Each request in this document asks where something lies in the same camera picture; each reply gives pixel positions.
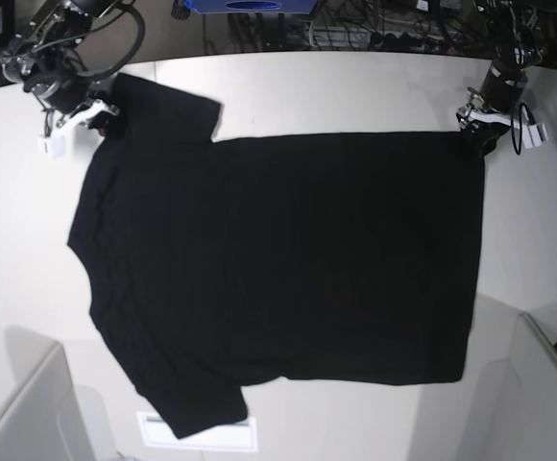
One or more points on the black T-shirt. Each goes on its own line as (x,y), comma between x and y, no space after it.
(219,265)

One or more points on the grey left partition panel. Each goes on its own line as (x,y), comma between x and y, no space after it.
(40,418)

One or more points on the blue box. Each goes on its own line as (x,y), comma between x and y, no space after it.
(234,6)

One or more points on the grey partition panel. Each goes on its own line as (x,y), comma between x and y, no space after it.
(40,418)
(505,406)

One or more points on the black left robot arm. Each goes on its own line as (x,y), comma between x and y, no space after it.
(512,38)

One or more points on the grey right partition panel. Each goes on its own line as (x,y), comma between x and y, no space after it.
(505,406)

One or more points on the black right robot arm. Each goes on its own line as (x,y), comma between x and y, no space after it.
(40,57)

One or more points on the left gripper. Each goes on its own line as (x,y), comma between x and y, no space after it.
(488,109)

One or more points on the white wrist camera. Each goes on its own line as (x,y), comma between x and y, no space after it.
(533,135)
(52,147)

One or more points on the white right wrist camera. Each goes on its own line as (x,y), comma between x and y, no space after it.
(52,147)

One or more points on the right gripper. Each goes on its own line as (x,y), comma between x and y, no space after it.
(79,100)

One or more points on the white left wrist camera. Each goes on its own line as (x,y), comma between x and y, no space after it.
(533,135)

